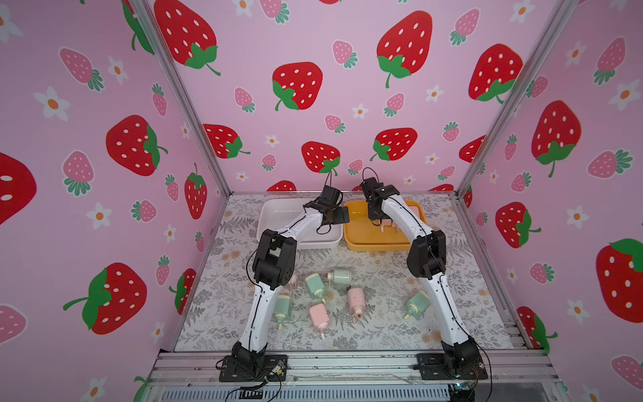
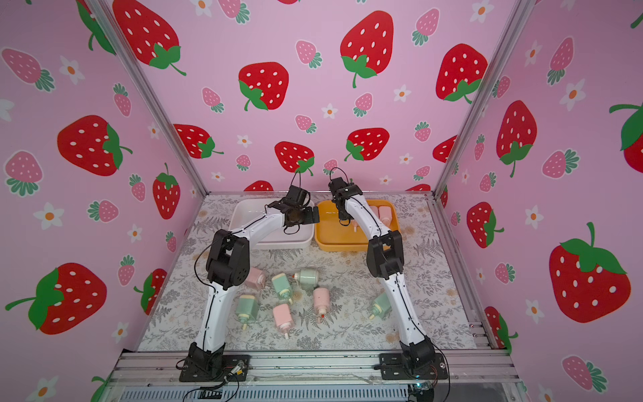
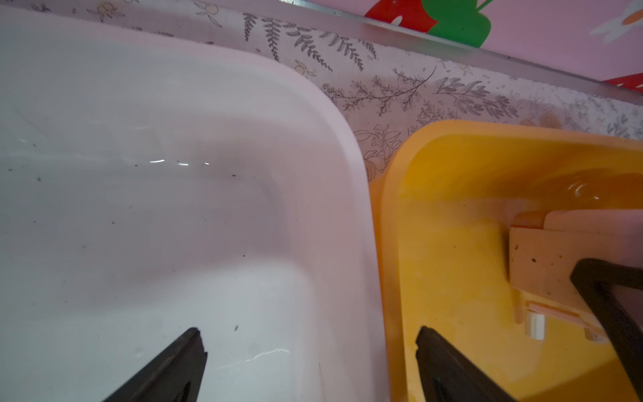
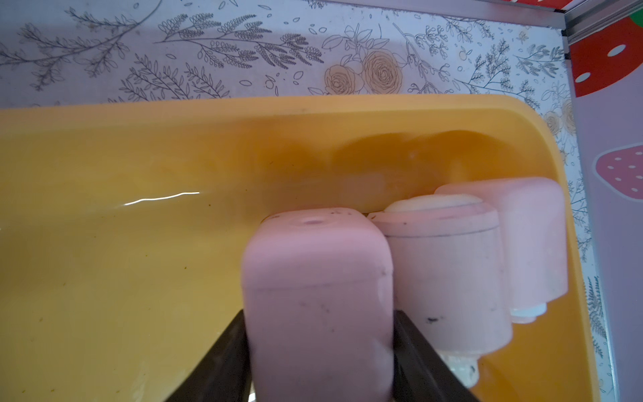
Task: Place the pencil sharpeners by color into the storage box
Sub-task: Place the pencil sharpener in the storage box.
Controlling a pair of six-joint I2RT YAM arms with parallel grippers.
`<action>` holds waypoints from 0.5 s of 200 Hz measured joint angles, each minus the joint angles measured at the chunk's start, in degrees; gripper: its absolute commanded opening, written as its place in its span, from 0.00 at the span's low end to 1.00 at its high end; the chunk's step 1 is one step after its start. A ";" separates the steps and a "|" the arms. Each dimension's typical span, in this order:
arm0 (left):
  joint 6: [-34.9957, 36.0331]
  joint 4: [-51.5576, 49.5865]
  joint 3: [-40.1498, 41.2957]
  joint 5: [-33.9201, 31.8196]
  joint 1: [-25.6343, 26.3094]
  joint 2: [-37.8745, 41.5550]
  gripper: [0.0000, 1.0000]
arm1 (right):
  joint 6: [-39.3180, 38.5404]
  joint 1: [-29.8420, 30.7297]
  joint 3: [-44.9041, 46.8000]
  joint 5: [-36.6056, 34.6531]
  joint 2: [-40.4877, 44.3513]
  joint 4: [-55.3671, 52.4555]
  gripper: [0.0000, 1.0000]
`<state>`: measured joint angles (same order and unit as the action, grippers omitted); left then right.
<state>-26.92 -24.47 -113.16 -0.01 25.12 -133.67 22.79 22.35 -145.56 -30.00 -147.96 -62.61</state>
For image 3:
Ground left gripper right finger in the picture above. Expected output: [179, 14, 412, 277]
[415, 327, 514, 402]

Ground white plastic storage tray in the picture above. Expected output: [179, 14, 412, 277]
[1, 6, 389, 401]

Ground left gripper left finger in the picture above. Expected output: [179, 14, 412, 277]
[106, 328, 208, 402]

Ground yellow plastic storage tray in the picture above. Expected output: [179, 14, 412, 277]
[370, 121, 642, 401]

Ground pink sharpener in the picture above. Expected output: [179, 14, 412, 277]
[508, 209, 642, 343]

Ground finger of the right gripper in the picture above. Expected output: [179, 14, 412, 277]
[570, 258, 642, 398]

